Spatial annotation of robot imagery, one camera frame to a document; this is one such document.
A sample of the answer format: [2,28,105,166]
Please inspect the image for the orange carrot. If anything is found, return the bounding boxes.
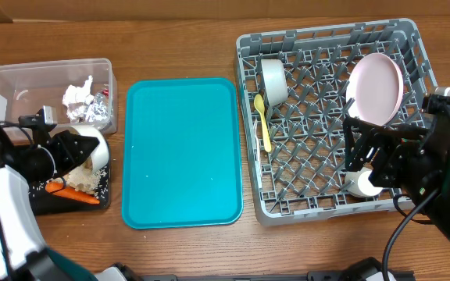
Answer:
[45,182,100,205]

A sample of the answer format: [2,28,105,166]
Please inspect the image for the white bowl with nuts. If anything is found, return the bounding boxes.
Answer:
[70,125,110,173]

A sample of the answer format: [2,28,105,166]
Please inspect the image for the white paper cup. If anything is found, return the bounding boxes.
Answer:
[345,167,383,197]

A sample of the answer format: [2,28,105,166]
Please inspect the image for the white plate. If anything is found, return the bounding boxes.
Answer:
[345,53,404,126]

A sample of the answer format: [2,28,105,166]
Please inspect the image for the white napkin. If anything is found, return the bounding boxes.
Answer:
[62,75,94,123]

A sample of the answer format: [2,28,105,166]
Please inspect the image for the white bowl with crumbs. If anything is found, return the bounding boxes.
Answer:
[260,59,288,107]

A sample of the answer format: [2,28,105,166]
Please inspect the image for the white plastic fork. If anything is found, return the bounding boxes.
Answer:
[253,120,261,162]

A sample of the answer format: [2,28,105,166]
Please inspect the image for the yellow plastic spoon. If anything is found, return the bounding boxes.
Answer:
[253,94,272,153]

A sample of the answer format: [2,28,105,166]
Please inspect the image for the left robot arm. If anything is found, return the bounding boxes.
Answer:
[0,119,109,280]

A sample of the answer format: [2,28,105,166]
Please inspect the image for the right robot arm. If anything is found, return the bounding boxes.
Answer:
[343,87,450,280]

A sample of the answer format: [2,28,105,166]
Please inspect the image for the grey dishwasher rack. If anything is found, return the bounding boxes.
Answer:
[236,18,437,226]

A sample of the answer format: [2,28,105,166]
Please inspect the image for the spilled rice and crumbs pile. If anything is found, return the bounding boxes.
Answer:
[29,163,111,196]

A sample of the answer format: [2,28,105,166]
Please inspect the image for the black tray bin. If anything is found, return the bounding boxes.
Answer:
[28,160,111,215]

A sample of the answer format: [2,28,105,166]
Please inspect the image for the clear plastic bin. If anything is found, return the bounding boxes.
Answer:
[0,58,118,134]

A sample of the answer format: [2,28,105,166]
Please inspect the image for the teal plastic tray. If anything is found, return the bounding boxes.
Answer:
[121,77,244,229]

